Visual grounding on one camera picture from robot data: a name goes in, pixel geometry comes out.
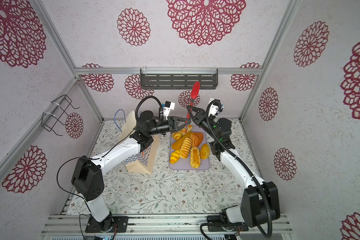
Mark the small yellow striped bun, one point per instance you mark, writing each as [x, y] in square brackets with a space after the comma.
[175, 156]

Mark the round golden bun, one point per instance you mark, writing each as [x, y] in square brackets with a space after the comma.
[205, 151]

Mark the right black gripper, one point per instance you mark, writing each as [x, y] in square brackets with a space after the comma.
[200, 121]

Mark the lavender tray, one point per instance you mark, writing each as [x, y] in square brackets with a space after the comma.
[185, 164]

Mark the aluminium front rail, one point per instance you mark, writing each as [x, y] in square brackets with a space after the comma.
[165, 224]

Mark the grey wall shelf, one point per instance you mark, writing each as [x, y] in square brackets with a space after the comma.
[183, 80]

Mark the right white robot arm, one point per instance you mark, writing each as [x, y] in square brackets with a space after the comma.
[259, 206]

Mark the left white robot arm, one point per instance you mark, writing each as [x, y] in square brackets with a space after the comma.
[88, 176]

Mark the red kitchen tongs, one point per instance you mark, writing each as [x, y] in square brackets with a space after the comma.
[195, 92]

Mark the oval topped bread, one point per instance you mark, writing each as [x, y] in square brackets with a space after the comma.
[195, 158]

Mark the black wire wall rack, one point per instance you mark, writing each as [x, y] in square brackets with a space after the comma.
[51, 119]

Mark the small round striped bun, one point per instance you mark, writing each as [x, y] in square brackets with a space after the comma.
[176, 135]

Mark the twisted light bread roll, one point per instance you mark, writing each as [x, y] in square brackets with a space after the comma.
[186, 130]

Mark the brown croissant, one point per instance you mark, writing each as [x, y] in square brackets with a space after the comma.
[196, 138]

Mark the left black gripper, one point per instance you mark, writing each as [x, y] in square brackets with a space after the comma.
[175, 121]

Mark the striped swirl bread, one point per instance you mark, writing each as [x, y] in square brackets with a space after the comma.
[185, 148]

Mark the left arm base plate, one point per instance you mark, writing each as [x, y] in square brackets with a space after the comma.
[116, 224]

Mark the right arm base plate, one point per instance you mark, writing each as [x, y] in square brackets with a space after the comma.
[216, 224]

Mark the long orange bread loaf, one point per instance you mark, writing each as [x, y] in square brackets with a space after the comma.
[178, 143]

